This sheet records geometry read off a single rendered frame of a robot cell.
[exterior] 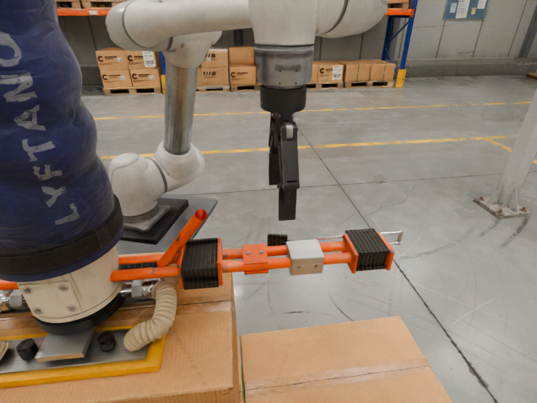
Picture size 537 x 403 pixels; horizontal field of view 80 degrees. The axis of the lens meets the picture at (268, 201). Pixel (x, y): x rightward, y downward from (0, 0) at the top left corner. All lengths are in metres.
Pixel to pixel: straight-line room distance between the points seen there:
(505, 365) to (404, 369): 1.00
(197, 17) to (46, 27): 0.30
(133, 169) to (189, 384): 0.84
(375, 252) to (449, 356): 1.40
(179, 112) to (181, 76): 0.14
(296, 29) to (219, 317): 0.57
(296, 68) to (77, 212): 0.40
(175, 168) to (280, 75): 0.90
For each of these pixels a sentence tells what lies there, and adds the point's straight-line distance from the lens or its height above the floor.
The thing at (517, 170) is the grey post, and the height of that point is 0.39.
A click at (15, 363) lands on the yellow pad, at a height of 0.97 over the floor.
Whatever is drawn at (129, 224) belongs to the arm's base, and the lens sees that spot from 1.40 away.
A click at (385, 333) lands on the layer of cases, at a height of 0.54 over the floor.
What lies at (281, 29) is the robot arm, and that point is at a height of 1.50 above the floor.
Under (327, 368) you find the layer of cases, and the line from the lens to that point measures 1.16.
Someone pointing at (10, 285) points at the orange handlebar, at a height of 1.08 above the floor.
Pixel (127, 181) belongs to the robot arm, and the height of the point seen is 0.98.
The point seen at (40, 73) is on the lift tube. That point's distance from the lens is 0.53.
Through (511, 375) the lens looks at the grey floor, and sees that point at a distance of 2.13.
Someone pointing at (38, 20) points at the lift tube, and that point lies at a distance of 0.55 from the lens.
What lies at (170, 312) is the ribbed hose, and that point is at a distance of 0.68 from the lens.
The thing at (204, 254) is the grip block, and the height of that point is 1.09.
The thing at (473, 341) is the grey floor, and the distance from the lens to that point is 2.18.
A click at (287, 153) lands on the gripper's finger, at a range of 0.50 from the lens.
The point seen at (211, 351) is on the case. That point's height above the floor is 0.94.
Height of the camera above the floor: 1.51
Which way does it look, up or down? 30 degrees down
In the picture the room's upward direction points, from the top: straight up
